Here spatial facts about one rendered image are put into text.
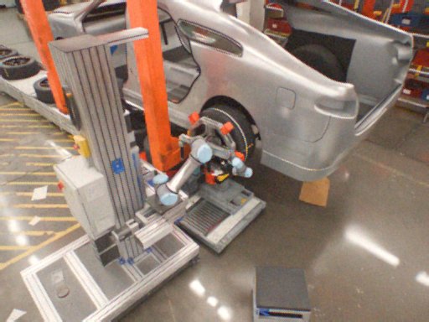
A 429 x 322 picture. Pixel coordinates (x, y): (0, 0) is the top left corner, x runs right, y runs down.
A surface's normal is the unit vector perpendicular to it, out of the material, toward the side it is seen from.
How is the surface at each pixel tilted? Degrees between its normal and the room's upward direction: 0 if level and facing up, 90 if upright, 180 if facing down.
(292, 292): 0
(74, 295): 0
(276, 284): 0
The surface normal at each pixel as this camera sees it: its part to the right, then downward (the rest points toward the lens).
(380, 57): -0.66, 0.46
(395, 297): -0.01, -0.80
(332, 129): -0.05, 0.59
